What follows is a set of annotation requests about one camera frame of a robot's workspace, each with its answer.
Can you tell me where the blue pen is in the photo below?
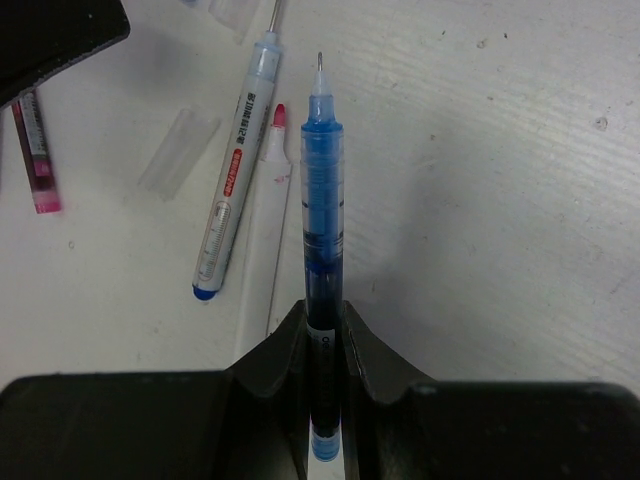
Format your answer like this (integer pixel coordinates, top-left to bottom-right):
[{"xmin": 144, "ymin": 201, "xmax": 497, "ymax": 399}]
[{"xmin": 300, "ymin": 54, "xmax": 344, "ymax": 462}]

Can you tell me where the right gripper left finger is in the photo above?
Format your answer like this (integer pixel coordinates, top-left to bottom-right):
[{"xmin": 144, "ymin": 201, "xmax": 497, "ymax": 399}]
[{"xmin": 1, "ymin": 303, "xmax": 308, "ymax": 479}]

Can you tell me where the pink capped marker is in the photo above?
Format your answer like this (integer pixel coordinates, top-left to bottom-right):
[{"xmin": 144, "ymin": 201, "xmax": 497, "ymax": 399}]
[{"xmin": 234, "ymin": 104, "xmax": 292, "ymax": 360}]

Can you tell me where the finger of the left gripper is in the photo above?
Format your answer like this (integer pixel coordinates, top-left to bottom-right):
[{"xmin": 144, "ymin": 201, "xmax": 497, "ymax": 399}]
[{"xmin": 1, "ymin": 0, "xmax": 131, "ymax": 108}]

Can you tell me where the red pen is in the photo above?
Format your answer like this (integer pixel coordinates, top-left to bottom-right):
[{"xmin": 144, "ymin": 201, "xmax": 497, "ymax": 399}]
[{"xmin": 11, "ymin": 91, "xmax": 62, "ymax": 214}]

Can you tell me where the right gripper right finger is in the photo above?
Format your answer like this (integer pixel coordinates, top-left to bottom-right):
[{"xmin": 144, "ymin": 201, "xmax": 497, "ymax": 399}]
[{"xmin": 341, "ymin": 305, "xmax": 639, "ymax": 479}]

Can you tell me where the clear pen cap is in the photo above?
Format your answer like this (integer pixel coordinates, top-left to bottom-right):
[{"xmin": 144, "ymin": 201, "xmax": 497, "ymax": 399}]
[
  {"xmin": 138, "ymin": 106, "xmax": 221, "ymax": 201},
  {"xmin": 208, "ymin": 0, "xmax": 260, "ymax": 44}
]

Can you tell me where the white blue-tipped marker pen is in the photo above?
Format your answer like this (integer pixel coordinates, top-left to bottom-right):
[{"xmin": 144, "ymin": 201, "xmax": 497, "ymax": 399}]
[{"xmin": 192, "ymin": 1, "xmax": 283, "ymax": 302}]

